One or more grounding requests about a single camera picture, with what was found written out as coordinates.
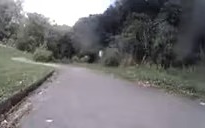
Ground white sign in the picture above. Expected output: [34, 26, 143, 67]
[98, 49, 104, 59]

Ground grey asphalt path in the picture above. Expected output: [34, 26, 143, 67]
[18, 63, 205, 128]

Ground wood of dark trees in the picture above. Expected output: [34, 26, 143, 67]
[0, 0, 205, 69]

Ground leaf-strewn grass verge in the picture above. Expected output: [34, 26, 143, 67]
[68, 61, 205, 104]

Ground concrete kerb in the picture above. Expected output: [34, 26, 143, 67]
[0, 68, 57, 124]

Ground grass slope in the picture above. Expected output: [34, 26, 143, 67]
[0, 44, 58, 108]

